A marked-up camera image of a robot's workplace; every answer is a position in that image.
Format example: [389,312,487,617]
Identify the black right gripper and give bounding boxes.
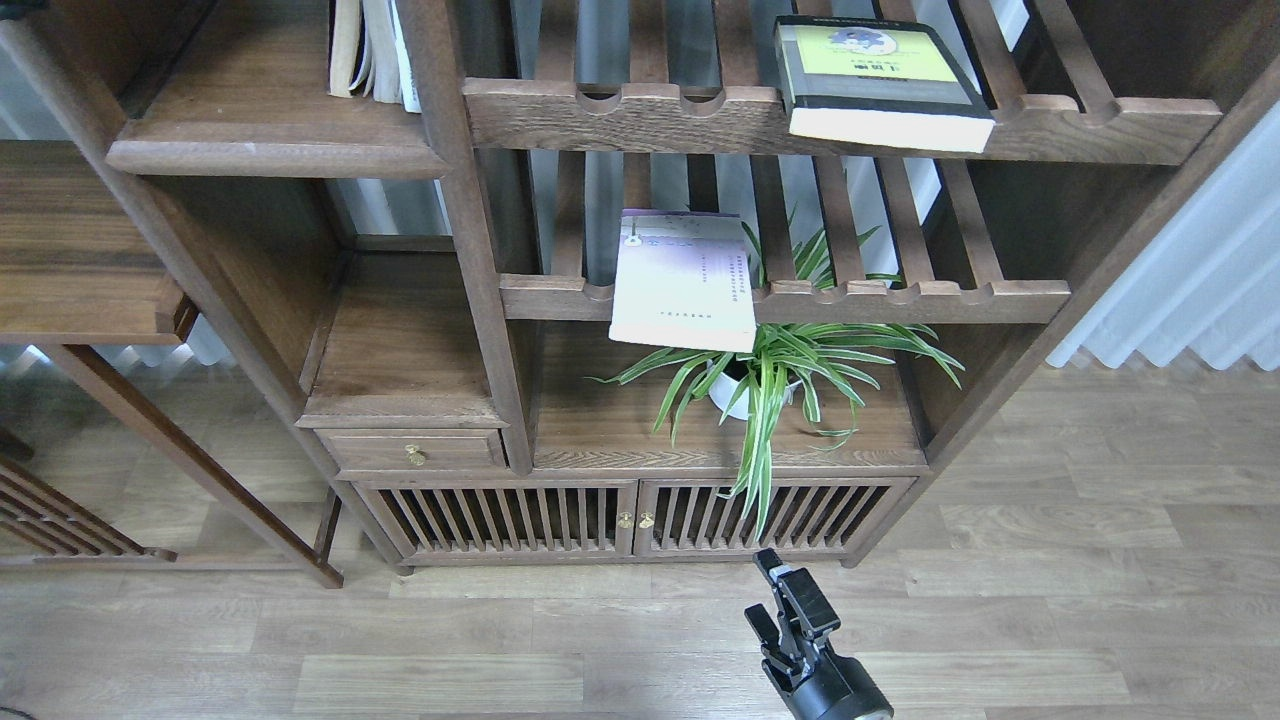
[744,550,895,719]

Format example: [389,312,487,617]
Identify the pale lavender book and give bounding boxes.
[608,209,756,352]

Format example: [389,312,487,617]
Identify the yellow and grey thick book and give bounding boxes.
[774,15,995,152]

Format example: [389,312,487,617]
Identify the upright white books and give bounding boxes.
[361,1,422,114]

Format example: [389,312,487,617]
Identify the spider plant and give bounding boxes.
[590,215,966,541]

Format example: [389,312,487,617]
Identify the brass drawer knob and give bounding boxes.
[404,445,428,468]

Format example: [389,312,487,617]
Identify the dark wooden bookshelf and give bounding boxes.
[3,1,1277,568]

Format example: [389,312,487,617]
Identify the white curtain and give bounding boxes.
[1047,108,1279,372]

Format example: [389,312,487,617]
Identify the upright beige book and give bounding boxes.
[328,0,364,97]

